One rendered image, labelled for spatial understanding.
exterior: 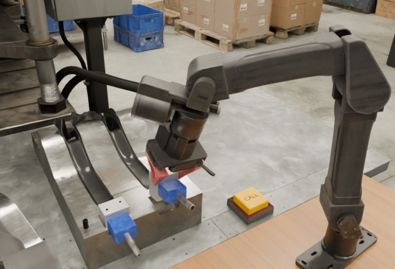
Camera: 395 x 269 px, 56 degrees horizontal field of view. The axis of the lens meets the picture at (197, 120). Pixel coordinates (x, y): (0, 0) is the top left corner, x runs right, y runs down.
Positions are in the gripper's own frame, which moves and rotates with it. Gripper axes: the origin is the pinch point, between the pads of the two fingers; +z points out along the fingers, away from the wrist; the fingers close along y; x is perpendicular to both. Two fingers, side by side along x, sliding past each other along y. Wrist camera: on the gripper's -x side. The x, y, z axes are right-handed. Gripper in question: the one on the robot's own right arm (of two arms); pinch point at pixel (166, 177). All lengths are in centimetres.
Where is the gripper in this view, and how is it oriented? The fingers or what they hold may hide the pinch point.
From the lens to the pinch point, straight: 76.0
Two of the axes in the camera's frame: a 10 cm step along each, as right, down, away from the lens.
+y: -8.4, 1.3, -5.3
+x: 4.6, 7.0, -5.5
